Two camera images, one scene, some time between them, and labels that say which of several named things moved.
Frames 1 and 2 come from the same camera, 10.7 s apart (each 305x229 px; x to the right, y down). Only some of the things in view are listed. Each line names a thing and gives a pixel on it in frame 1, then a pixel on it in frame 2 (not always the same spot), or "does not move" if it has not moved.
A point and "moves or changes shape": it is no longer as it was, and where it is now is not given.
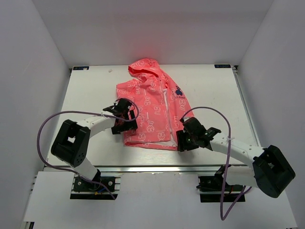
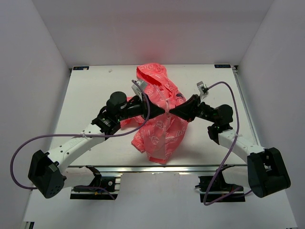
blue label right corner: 222,66 does not move
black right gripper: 181,135 -> 188,109
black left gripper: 131,125 -> 143,105
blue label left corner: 81,68 does not move
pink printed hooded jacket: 161,104 moves or changes shape
